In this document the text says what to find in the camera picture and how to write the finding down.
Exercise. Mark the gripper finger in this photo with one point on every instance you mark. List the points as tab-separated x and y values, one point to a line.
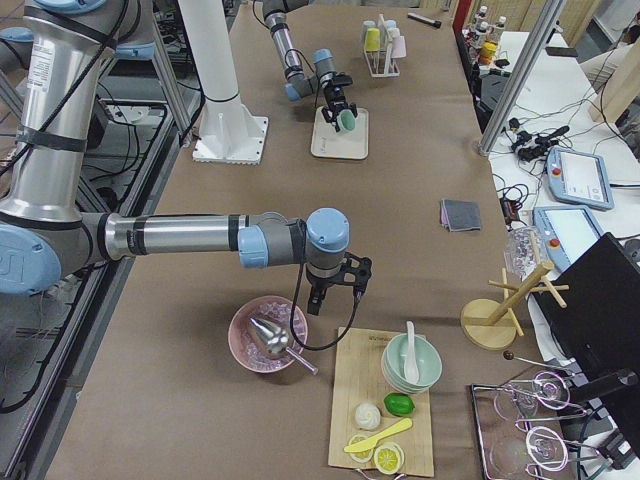
315	300
351	114
328	116

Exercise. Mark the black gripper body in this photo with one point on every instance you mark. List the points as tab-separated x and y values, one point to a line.
336	99
319	283

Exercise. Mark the green plastic cup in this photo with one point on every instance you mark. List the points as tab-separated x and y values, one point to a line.
345	121

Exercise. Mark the cream rabbit tray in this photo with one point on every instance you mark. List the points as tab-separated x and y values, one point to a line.
328	143

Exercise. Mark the yellow plastic cup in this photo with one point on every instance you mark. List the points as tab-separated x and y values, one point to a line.
372	40

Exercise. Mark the pink plastic cup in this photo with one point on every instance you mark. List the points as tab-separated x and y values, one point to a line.
398	47

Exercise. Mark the grey plastic cup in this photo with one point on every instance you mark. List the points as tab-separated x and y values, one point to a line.
366	25

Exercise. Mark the white plastic cup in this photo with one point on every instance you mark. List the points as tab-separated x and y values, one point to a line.
393	33

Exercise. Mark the clear plastic cup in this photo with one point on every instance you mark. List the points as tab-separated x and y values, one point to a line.
520	259

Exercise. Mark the metal ice scoop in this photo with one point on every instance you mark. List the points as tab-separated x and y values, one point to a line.
274	341

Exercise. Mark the pink bowl with ice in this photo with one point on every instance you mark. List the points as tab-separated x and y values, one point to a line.
245	350

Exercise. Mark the white ceramic spoon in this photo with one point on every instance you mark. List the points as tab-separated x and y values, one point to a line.
411	370

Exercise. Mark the white steamed bun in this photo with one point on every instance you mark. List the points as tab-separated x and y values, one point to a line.
367	416

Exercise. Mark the green lime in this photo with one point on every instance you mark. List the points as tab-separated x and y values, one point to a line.
399	404

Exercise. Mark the grey folded cloth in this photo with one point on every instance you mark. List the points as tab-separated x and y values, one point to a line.
457	215

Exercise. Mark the wooden cutting board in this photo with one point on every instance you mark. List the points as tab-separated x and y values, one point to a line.
358	378

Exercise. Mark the yellow plastic knife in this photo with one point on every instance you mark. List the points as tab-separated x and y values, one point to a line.
370	442

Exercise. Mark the wooden mug tree stand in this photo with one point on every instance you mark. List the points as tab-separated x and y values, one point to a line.
493	325

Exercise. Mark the blue teach pendant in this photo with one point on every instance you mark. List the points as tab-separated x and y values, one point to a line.
579	178
567	232

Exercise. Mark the black monitor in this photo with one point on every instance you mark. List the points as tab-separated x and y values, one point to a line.
599	326

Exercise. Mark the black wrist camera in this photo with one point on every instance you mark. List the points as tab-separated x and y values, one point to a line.
341	80
358	273

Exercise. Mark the white wire cup rack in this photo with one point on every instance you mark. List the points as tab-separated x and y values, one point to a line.
380	64

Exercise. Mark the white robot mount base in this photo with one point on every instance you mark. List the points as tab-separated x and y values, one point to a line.
228	132

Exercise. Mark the aluminium frame post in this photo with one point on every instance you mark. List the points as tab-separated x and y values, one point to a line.
536	41

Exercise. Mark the black wire glass rack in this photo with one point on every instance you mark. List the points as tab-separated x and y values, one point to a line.
535	425

